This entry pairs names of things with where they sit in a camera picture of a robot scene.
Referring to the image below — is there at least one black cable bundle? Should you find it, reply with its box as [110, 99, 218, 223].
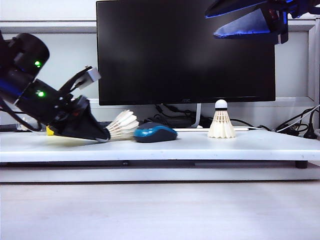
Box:
[144, 104, 198, 127]

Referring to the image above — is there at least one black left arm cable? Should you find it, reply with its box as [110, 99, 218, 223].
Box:
[0, 98, 43, 133]

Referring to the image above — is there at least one grey aluminium partition frame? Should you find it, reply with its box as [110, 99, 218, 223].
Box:
[0, 16, 320, 111]

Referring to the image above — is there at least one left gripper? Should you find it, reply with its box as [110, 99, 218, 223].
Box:
[47, 94, 111, 144]

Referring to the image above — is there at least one black computer monitor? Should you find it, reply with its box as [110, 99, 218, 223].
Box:
[96, 0, 277, 107]

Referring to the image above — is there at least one clear bottle yellow label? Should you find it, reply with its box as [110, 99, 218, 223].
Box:
[16, 113, 56, 137]

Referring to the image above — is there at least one black power plug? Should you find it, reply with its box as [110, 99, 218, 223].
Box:
[303, 109, 320, 140]

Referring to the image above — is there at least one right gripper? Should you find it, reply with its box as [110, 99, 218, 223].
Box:
[204, 0, 320, 46]

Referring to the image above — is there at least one white feather shuttlecock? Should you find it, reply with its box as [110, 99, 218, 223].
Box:
[106, 109, 140, 141]
[207, 99, 237, 140]

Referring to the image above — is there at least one blue black computer mouse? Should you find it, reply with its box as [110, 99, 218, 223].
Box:
[133, 122, 179, 144]

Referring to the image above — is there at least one white cable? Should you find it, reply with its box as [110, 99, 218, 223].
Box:
[247, 104, 320, 133]

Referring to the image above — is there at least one white raised desk board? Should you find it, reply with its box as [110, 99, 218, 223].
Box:
[0, 129, 320, 163]

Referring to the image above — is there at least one black keyboard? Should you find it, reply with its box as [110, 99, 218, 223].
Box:
[96, 120, 146, 129]

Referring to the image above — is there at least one thin black cable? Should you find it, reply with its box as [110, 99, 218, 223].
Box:
[231, 117, 272, 132]

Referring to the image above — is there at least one silver monitor stand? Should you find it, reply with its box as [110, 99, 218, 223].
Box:
[174, 103, 252, 133]

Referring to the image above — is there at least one white base panel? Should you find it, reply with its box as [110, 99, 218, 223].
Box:
[0, 166, 320, 184]

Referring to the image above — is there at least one black looped cable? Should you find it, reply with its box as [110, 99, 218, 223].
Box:
[276, 107, 317, 133]

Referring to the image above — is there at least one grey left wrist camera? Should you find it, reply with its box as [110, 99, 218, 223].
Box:
[74, 65, 102, 91]

